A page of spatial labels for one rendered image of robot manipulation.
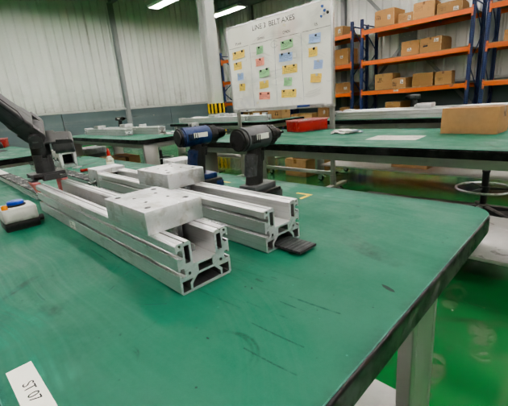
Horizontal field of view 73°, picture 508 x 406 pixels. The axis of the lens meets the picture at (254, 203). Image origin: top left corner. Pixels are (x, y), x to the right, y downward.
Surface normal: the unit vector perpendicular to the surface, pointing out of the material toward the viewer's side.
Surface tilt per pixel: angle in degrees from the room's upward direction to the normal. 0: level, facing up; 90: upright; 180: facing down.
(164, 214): 90
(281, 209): 90
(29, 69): 90
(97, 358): 0
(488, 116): 87
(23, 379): 0
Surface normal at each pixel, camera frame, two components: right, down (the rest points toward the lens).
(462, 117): -0.76, 0.19
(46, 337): -0.07, -0.96
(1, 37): 0.72, 0.14
